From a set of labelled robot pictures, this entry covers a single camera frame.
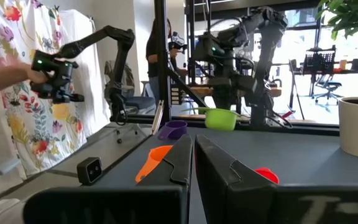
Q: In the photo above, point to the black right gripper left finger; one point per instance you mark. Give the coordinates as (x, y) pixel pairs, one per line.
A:
(176, 165)

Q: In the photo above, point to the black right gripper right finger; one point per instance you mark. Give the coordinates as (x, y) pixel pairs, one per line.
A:
(219, 186)

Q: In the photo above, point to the orange measuring cup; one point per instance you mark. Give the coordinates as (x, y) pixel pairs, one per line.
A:
(154, 158)

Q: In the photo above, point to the purple measuring cup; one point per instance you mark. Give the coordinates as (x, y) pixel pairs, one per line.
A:
(174, 129)

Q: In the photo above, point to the green measuring cup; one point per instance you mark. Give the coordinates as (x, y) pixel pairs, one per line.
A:
(221, 119)

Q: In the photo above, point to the red measuring cup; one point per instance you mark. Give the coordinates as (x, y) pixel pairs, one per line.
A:
(267, 174)

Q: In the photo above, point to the person's forearm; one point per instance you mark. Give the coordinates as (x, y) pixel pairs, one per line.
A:
(2, 79)

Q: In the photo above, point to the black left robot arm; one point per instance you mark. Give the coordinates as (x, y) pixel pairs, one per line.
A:
(266, 77)

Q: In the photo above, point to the grey upholstered chair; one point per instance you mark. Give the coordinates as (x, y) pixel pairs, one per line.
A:
(138, 102)

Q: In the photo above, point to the person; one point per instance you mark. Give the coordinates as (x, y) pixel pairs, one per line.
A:
(152, 62)

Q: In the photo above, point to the black mesh crate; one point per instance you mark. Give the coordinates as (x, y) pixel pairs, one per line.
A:
(319, 62)

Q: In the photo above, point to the black office chair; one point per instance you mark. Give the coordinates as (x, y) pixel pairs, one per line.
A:
(328, 87)

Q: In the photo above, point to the background desk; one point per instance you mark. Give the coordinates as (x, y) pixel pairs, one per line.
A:
(356, 70)

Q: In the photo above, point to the white plant pot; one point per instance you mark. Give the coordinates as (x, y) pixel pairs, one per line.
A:
(357, 130)

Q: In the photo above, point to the green leafy plant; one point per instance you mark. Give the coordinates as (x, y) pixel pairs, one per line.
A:
(350, 15)

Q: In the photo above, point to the white floral cloth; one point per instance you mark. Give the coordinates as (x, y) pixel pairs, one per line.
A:
(33, 118)

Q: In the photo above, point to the person's hand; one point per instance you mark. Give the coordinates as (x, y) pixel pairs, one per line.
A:
(37, 76)

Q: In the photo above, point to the black metal frame post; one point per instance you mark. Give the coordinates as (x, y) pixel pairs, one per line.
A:
(162, 62)

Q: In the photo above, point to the small black box camera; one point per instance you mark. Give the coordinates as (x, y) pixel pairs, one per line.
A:
(89, 171)

